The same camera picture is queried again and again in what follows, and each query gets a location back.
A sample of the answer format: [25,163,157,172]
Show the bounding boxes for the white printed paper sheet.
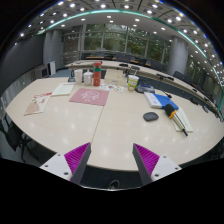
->
[171,106,194,133]

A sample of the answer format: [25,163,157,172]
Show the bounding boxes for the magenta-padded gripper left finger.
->
[39,142,92,185]

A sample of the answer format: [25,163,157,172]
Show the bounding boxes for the red bottle with green band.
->
[92,61,103,88]

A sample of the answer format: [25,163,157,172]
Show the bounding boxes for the black office chair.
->
[0,113,34,161]

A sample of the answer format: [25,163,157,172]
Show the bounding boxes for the pink printed mouse pad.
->
[68,87,110,107]

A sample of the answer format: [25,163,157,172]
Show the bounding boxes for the dark office chairs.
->
[81,49,218,111]

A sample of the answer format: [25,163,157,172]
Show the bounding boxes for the dark grey computer mouse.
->
[143,111,160,122]

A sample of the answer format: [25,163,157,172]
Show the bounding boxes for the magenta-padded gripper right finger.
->
[132,143,183,186]

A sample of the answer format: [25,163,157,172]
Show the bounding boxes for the white lidded mug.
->
[83,70,94,87]

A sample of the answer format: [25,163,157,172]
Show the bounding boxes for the beige desk organizer box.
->
[104,68,128,88]

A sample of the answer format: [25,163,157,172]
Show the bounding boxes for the ceiling lights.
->
[13,0,224,78]

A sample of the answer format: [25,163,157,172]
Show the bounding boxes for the blue and white book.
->
[143,92,180,110]

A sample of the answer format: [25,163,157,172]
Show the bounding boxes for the green and white drink cup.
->
[127,74,140,92]

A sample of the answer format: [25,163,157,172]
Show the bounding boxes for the white computer unit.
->
[34,60,57,79]

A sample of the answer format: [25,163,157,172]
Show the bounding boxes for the brown paper card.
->
[23,101,41,117]

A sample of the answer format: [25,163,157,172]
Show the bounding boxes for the long curved conference table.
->
[64,59,221,114]

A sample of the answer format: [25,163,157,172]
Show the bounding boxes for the colourful sticker sheet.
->
[99,83,125,93]

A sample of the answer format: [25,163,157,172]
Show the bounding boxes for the black handheld microphone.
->
[163,103,189,137]

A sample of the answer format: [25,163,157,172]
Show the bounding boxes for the red and white leaflet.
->
[32,91,53,113]

